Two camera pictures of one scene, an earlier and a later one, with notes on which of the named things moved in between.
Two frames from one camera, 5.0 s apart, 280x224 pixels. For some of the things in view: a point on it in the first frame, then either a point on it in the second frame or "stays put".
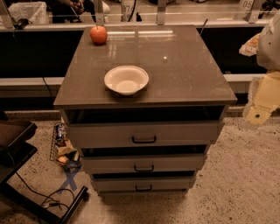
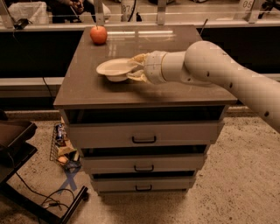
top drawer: [144, 134] stays put
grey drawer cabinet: [155, 141] stays put
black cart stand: [16, 150] stays put
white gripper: [269, 49] -> [153, 67]
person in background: [64, 10] stays put
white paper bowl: [127, 80] -> [115, 69]
